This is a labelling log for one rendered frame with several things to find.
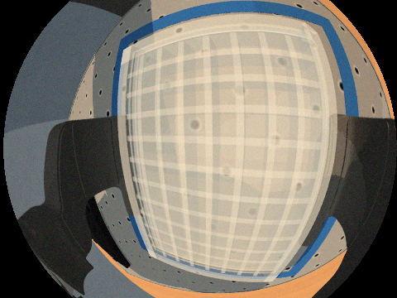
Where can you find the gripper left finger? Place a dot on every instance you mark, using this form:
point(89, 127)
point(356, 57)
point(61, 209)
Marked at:
point(82, 159)

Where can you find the black rectangular frame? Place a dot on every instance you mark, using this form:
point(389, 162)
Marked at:
point(100, 233)

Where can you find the blue tape outline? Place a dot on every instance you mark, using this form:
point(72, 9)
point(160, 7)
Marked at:
point(348, 83)

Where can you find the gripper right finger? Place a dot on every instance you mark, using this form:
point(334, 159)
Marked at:
point(359, 189)

